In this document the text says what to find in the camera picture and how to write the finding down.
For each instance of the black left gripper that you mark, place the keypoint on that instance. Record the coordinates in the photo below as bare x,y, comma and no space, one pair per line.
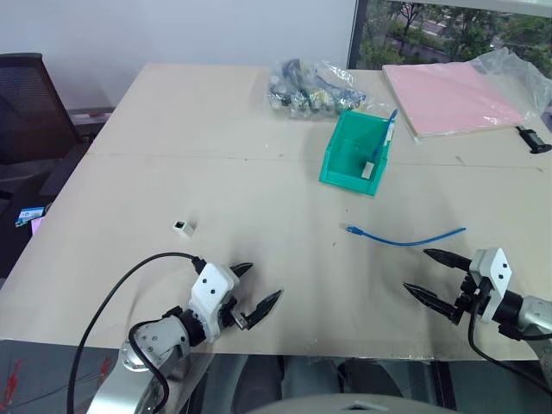
229,314

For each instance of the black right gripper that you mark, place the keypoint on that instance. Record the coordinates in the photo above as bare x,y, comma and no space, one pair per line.
470,295

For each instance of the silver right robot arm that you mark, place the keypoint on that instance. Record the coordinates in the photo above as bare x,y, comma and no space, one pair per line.
535,313

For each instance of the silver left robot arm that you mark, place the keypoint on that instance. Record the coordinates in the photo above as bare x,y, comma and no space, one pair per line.
156,340

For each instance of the small white connector block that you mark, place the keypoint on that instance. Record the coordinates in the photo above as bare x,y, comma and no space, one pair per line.
183,226

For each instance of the small white rectangular block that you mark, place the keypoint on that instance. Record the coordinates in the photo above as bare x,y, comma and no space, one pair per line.
367,170

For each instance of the green plastic bin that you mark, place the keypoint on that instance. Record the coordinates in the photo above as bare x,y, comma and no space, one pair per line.
345,172

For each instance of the grey rounded robot torso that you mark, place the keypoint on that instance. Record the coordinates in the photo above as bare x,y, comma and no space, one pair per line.
345,404

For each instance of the pink sheet stack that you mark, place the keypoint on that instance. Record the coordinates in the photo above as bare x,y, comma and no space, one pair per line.
448,97

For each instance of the empty clear plastic bag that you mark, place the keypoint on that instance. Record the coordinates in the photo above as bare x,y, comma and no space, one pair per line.
522,77

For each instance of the pink paper note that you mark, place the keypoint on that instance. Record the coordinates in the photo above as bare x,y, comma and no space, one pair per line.
36,225

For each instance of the grey low shelf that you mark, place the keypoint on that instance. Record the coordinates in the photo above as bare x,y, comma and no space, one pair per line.
91,121

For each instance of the blue and white card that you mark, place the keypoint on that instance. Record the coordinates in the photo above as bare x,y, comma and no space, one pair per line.
28,216

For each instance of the black office chair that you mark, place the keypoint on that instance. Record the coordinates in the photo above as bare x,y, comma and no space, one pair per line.
30,112

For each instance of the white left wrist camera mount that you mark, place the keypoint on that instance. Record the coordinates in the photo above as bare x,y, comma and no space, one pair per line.
212,290

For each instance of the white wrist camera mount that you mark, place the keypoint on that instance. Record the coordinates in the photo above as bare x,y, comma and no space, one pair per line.
212,290
498,270

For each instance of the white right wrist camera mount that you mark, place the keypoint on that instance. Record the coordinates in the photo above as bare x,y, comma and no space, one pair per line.
498,270

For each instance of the dark window frame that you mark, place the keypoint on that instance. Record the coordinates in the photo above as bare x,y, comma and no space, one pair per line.
357,30

